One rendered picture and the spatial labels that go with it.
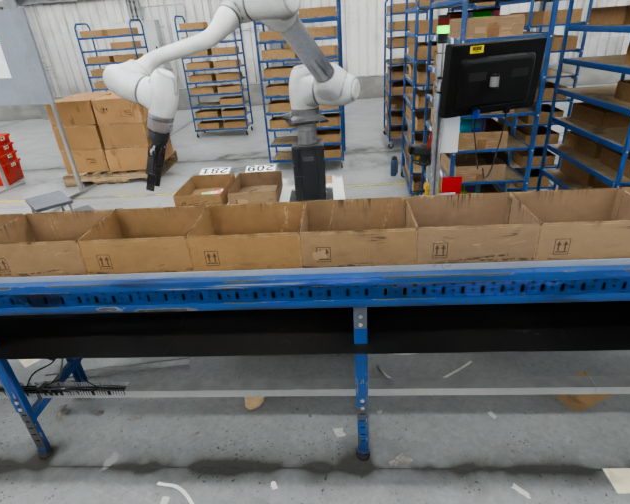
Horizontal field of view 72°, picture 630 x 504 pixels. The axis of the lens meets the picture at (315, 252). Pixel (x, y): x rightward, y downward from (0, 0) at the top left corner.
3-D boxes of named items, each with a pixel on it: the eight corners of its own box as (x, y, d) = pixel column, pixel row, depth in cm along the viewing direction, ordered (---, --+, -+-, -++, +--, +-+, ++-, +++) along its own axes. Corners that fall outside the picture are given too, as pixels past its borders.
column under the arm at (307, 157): (291, 190, 272) (286, 138, 256) (332, 188, 271) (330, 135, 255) (288, 206, 249) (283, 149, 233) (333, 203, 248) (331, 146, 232)
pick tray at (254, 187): (283, 185, 283) (281, 170, 278) (278, 207, 249) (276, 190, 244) (240, 187, 284) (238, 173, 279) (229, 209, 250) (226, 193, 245)
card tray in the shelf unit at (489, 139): (444, 134, 296) (445, 119, 291) (490, 132, 292) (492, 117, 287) (453, 150, 261) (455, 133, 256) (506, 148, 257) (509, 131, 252)
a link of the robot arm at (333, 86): (330, 83, 234) (367, 83, 224) (322, 111, 233) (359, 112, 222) (247, -29, 168) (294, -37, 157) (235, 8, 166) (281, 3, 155)
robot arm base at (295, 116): (280, 117, 245) (279, 107, 242) (319, 114, 248) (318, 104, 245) (284, 123, 229) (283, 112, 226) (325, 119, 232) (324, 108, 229)
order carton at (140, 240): (216, 242, 181) (208, 205, 173) (195, 279, 155) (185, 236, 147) (125, 246, 184) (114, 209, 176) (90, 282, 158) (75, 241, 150)
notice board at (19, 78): (-12, 196, 556) (-92, 15, 461) (21, 184, 598) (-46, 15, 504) (71, 200, 522) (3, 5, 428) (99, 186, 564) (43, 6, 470)
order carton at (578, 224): (608, 228, 169) (619, 187, 161) (656, 266, 143) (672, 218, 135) (504, 232, 172) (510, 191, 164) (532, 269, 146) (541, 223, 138)
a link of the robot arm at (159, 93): (182, 117, 161) (152, 106, 163) (188, 74, 154) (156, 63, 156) (164, 121, 152) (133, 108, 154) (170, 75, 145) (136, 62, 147)
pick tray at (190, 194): (237, 188, 284) (235, 173, 279) (223, 210, 250) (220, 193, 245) (195, 190, 286) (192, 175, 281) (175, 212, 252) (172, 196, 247)
